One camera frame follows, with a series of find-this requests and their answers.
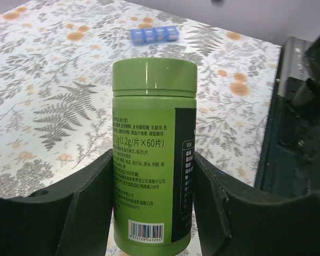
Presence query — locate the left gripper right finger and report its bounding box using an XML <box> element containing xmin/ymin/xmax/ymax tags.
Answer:
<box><xmin>194</xmin><ymin>154</ymin><xmax>320</xmax><ymax>255</ymax></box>

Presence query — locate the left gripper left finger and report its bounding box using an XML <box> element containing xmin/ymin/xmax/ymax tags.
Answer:
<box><xmin>0</xmin><ymin>150</ymin><xmax>113</xmax><ymax>255</ymax></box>

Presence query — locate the floral table mat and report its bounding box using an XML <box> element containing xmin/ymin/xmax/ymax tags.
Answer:
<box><xmin>0</xmin><ymin>1</ymin><xmax>280</xmax><ymax>198</ymax></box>

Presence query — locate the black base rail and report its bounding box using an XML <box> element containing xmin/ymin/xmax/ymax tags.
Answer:
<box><xmin>254</xmin><ymin>37</ymin><xmax>320</xmax><ymax>198</ymax></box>

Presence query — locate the green pill bottle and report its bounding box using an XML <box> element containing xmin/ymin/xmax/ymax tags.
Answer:
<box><xmin>113</xmin><ymin>58</ymin><xmax>197</xmax><ymax>255</ymax></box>

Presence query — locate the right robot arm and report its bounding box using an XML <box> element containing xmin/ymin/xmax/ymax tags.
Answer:
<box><xmin>290</xmin><ymin>36</ymin><xmax>320</xmax><ymax>125</ymax></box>

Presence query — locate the blue pill organizer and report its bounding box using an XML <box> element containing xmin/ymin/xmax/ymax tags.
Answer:
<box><xmin>130</xmin><ymin>26</ymin><xmax>180</xmax><ymax>45</ymax></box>

